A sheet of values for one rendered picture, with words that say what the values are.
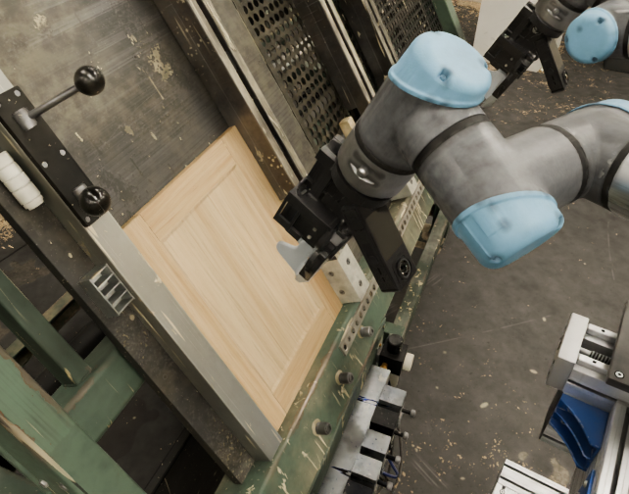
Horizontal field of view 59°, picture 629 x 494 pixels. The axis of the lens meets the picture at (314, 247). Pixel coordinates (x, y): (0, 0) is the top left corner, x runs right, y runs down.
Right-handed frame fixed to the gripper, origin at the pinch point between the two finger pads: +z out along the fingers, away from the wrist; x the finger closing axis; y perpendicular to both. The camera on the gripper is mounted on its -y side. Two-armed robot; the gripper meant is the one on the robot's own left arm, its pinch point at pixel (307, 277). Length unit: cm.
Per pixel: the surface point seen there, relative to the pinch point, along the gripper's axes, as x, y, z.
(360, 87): -79, 25, 28
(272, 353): -11.1, -3.7, 40.3
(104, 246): 8.0, 25.1, 16.4
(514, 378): -114, -84, 108
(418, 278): -128, -31, 116
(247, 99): -33.9, 32.5, 15.5
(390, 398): -29, -31, 50
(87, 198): 11.7, 26.0, 2.2
